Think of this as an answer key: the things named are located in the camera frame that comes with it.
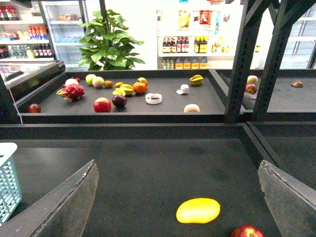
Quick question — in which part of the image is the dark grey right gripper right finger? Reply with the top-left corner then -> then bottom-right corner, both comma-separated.
258,160 -> 316,237

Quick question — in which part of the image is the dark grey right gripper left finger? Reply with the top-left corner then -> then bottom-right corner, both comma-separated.
0,160 -> 99,237

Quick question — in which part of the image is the light blue plastic basket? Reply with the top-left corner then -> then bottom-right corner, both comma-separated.
0,143 -> 22,226

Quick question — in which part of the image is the yellow mango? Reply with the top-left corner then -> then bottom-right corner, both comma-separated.
176,197 -> 221,224

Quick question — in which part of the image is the red yellow mango apple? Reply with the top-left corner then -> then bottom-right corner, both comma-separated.
137,77 -> 148,85

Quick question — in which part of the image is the red apple near front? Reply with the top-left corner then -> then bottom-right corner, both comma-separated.
231,225 -> 264,237

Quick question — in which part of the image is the small red apple left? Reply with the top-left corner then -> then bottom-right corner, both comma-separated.
28,103 -> 41,113

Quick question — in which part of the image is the red apple on shelf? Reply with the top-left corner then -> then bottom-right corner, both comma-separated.
93,97 -> 112,113

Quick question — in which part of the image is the brown fruit far right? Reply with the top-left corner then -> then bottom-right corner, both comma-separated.
291,81 -> 304,88

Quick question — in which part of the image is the pink dragon fruit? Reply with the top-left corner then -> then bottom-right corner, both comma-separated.
56,84 -> 85,102

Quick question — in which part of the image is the dark purple plum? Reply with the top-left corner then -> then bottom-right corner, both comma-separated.
112,95 -> 127,108

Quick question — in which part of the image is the white round onion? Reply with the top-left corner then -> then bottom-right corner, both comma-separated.
65,79 -> 79,86

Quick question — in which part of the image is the yellow starfruit slice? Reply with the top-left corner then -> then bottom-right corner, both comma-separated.
113,88 -> 126,96

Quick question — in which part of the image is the pale pink peach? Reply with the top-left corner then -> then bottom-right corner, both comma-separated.
92,76 -> 104,88

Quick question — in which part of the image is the brown kiwi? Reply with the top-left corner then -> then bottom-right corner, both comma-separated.
104,80 -> 113,89
115,82 -> 124,88

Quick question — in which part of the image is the green apple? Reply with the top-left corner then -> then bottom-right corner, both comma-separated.
85,74 -> 96,86

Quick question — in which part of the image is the yellow starfruit centre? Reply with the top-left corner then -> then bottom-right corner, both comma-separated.
119,83 -> 134,95

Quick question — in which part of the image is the pale peach front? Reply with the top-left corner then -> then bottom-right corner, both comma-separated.
184,104 -> 200,113

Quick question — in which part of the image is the black chest freezer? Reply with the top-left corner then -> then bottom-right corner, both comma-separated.
0,60 -> 66,98

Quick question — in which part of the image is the orange persimmon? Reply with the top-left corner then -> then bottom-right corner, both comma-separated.
133,82 -> 147,94

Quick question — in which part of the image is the yellow starfruit right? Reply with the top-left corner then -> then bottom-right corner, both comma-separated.
190,75 -> 203,86

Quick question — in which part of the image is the black raised fruit tray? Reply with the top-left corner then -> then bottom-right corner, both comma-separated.
15,69 -> 247,123

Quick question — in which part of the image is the green potted plant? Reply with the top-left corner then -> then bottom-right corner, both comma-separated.
79,9 -> 145,71

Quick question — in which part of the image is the white drinks shelf left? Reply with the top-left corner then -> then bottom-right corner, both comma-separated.
0,0 -> 54,61

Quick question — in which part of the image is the glass door fridge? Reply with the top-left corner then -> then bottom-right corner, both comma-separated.
39,0 -> 88,71

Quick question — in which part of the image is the white bottle shelf right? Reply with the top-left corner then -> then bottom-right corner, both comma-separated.
156,6 -> 242,70

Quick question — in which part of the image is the red apple behind post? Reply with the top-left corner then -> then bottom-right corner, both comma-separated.
245,83 -> 257,94

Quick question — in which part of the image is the pale apple behind post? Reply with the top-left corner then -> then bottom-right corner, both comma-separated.
246,75 -> 258,84

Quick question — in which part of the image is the white tape ring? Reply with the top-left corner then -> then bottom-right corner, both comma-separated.
145,93 -> 163,105

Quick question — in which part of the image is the black metal shelf post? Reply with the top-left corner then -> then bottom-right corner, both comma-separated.
225,0 -> 315,122

